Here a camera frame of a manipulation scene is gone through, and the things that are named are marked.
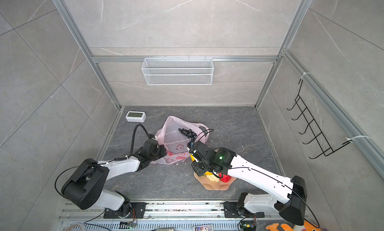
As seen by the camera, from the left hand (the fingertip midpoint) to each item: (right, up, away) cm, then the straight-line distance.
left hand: (167, 145), depth 92 cm
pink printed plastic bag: (+4, +1, +6) cm, 8 cm away
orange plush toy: (+67, -30, -29) cm, 79 cm away
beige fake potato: (+27, -15, -14) cm, 34 cm away
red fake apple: (+34, -15, -14) cm, 40 cm away
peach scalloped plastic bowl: (+28, -19, -14) cm, 37 cm away
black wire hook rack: (+70, +4, -34) cm, 78 cm away
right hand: (+19, -5, -19) cm, 27 cm away
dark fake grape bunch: (+13, +7, +6) cm, 16 cm away
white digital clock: (-26, +19, +16) cm, 36 cm away
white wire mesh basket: (+6, +50, +9) cm, 51 cm away
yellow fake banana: (+22, -6, -30) cm, 38 cm away
